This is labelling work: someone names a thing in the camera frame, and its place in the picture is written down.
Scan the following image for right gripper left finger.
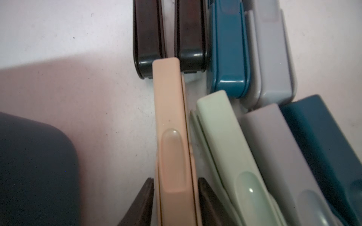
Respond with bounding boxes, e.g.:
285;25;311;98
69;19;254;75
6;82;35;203
118;178;154;226

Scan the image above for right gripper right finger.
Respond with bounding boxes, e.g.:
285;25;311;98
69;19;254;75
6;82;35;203
198;178;236;226

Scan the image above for teal pliers front row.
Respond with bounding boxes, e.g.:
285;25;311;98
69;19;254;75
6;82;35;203
281;95;362;226

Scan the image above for teal plastic storage box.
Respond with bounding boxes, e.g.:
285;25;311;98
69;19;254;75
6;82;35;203
1;113;81;226

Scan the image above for black pliers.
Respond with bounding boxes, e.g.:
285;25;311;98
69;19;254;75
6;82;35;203
174;0;207;73
133;0;167;80

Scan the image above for black pliers far left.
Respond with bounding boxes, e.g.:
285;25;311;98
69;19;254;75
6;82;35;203
133;0;167;80

